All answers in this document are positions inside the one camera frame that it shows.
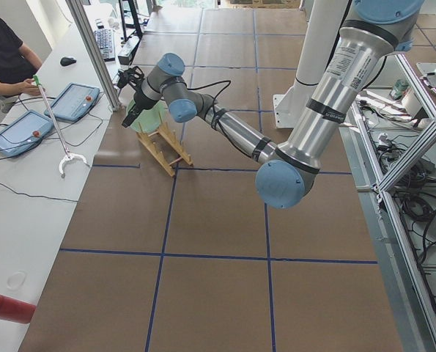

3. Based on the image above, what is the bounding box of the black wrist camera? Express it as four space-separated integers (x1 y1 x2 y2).
117 66 144 89

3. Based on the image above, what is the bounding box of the green plate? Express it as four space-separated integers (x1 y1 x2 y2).
129 101 166 133

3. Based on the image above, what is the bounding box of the reacher grabber tool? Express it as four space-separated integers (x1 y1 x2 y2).
33 75 89 178

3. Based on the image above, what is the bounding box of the wooden plate rack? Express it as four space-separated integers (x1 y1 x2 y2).
136 119 193 177

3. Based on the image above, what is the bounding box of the near blue teach pendant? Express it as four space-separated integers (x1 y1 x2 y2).
0 110 53 157

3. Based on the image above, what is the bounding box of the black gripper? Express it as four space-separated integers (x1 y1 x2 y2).
122 90 154 128

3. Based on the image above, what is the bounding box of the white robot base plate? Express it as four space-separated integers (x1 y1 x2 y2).
273 92 296 128

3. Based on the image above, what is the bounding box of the aluminium frame post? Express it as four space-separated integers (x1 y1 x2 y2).
66 0 122 111

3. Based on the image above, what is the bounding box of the person in black shirt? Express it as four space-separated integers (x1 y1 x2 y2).
0 18 43 98

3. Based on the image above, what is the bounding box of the black keyboard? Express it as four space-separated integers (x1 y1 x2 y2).
93 28 116 62

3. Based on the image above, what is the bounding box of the red cylinder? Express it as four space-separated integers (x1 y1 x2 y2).
0 294 36 324

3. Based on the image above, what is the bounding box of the aluminium frame rail structure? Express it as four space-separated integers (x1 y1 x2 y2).
343 54 436 351

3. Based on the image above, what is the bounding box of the far blue teach pendant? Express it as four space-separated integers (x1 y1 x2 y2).
50 83 100 122

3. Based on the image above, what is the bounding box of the black computer mouse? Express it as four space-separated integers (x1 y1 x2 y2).
59 56 77 67

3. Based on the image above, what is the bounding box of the blue teach pendant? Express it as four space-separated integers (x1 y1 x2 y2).
50 83 100 122
0 110 53 157

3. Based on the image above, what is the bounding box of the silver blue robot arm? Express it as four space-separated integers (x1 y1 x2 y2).
118 0 422 208

